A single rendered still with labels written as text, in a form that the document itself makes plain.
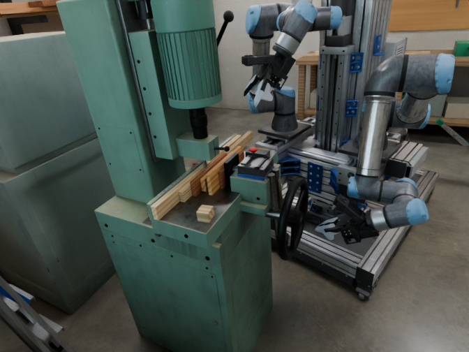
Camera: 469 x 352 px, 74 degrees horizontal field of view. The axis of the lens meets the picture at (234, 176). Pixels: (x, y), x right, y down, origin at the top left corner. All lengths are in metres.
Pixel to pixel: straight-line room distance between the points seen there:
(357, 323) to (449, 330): 0.42
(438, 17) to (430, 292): 2.93
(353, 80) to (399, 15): 2.50
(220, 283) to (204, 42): 0.78
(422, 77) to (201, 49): 0.67
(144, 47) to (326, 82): 0.98
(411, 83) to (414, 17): 3.06
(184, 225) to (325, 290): 1.19
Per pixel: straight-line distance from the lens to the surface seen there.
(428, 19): 4.19
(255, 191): 1.04
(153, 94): 1.07
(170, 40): 0.96
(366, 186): 1.15
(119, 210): 1.30
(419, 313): 2.00
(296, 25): 1.10
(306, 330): 1.79
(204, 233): 0.92
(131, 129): 1.14
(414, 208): 1.07
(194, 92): 0.97
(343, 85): 1.68
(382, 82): 1.13
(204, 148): 1.07
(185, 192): 1.06
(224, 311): 1.25
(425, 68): 1.14
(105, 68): 1.13
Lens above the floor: 1.48
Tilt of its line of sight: 29 degrees down
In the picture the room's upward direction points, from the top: 5 degrees counter-clockwise
